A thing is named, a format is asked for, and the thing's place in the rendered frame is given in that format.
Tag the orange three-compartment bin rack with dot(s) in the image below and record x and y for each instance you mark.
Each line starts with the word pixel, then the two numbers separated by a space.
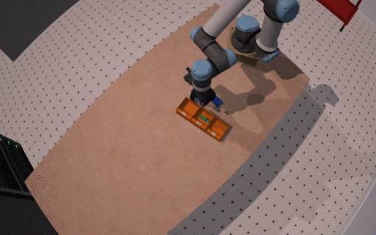
pixel 191 112

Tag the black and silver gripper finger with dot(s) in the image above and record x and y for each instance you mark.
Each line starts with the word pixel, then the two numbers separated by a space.
pixel 195 100

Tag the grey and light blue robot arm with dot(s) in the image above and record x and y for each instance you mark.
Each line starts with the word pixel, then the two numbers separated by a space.
pixel 264 44

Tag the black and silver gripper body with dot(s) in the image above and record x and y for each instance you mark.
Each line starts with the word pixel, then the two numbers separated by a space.
pixel 205 98

